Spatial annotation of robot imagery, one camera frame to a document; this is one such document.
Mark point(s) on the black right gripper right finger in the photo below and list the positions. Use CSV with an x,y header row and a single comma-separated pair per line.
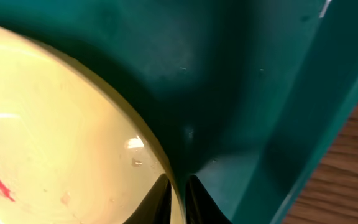
x,y
200,207

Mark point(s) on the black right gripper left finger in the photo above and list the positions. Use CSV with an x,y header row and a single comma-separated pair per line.
x,y
156,206

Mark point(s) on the yellow plate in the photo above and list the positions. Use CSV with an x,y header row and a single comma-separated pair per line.
x,y
72,149

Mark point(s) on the teal plastic tray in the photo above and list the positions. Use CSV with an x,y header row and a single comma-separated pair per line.
x,y
246,94

